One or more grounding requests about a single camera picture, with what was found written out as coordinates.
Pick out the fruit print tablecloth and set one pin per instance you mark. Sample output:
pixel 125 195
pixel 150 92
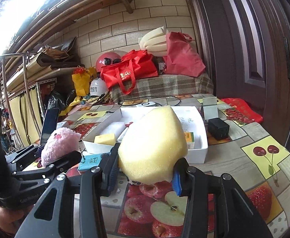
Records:
pixel 234 158

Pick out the plaid cloth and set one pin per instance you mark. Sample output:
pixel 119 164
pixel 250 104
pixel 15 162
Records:
pixel 164 85

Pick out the large yellow sponge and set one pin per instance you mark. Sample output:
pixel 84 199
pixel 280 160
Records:
pixel 152 143

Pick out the white cardboard box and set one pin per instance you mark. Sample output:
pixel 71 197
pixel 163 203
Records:
pixel 197 153

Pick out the red plastic bag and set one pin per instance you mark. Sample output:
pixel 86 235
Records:
pixel 182 59

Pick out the pink helmet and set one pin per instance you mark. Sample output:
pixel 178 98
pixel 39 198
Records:
pixel 103 60

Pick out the chrome metal rack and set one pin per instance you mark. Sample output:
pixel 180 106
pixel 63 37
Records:
pixel 26 79

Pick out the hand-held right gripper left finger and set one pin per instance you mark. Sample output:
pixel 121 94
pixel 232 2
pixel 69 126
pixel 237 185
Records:
pixel 114 176

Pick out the small yellow sponge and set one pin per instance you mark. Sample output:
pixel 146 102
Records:
pixel 105 138

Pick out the black smartphone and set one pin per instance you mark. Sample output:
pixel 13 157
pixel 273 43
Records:
pixel 49 124

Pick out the cardboard pieces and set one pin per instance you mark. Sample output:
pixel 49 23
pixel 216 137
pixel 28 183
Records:
pixel 58 52

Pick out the white foam cushions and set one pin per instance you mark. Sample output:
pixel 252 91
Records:
pixel 152 42

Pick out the red tote bag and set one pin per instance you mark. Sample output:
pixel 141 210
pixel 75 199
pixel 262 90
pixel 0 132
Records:
pixel 127 73

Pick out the yellow green small carton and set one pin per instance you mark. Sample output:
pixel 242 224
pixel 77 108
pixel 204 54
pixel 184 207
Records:
pixel 189 136

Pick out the pink plush toy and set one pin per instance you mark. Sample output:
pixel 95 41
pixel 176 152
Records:
pixel 58 141

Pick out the black plastic bag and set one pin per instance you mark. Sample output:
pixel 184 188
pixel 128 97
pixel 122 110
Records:
pixel 54 101

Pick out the white round device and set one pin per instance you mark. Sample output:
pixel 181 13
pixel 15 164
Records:
pixel 145 104

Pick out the bundle of bamboo poles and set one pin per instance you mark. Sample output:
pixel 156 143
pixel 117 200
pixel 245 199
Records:
pixel 36 32

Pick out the red flat packet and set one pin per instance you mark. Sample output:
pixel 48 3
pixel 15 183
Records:
pixel 244 110

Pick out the black box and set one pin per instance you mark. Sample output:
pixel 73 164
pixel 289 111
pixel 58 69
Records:
pixel 218 129

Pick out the yellow curtain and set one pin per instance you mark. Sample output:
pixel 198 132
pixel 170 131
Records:
pixel 23 114

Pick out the wooden shelf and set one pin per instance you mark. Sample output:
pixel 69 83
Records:
pixel 36 72

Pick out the white foam block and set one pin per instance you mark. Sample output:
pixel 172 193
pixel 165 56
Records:
pixel 114 129

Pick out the small white box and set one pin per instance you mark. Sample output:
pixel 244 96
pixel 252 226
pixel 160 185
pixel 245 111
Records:
pixel 62 125

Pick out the white helmet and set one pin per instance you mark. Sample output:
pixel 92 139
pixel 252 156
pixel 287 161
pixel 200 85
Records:
pixel 98 86

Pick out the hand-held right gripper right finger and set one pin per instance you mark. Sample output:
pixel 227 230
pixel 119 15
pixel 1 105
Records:
pixel 177 182

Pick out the yellow bag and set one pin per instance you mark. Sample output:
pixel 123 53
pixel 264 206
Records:
pixel 81 79

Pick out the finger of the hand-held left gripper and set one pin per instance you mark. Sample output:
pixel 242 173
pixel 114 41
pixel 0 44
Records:
pixel 26 152
pixel 68 158

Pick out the white folded card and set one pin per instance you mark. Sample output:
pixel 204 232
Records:
pixel 210 109

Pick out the brown wooden door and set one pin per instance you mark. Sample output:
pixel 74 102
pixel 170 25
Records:
pixel 234 42

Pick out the teal card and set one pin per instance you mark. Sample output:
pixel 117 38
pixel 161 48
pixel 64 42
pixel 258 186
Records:
pixel 89 162

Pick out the person's left forearm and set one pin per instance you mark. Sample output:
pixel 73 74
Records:
pixel 6 219

